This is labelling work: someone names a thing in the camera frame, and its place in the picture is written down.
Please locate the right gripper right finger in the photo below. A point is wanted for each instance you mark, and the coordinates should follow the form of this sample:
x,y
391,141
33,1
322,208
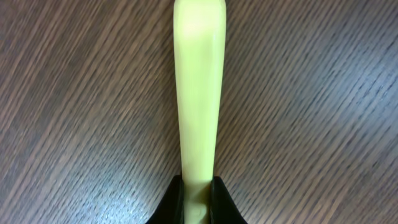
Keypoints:
x,y
223,210

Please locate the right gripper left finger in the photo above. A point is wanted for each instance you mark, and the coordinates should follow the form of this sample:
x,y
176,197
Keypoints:
x,y
170,208

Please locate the yellow plastic spoon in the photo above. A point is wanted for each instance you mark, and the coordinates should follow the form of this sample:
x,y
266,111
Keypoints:
x,y
199,45

